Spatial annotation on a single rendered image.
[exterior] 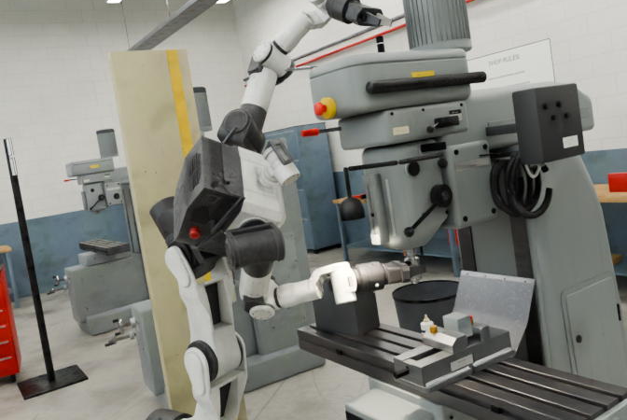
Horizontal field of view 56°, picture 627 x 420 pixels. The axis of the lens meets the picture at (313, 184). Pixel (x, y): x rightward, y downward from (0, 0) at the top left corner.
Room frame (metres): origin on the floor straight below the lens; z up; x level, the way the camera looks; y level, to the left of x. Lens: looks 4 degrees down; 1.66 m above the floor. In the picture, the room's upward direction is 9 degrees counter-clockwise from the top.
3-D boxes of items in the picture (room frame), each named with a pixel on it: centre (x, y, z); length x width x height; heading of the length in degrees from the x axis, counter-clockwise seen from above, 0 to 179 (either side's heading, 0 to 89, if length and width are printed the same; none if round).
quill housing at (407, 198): (1.82, -0.27, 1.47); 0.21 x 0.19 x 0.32; 32
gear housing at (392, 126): (1.85, -0.30, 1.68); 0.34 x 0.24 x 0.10; 122
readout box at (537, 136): (1.70, -0.70, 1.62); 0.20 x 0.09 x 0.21; 122
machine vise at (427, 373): (1.67, -0.33, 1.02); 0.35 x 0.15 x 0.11; 120
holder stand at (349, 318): (2.18, -0.05, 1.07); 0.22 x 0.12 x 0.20; 44
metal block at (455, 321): (1.69, -0.35, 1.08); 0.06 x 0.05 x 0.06; 30
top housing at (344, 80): (1.83, -0.28, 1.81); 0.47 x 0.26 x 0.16; 122
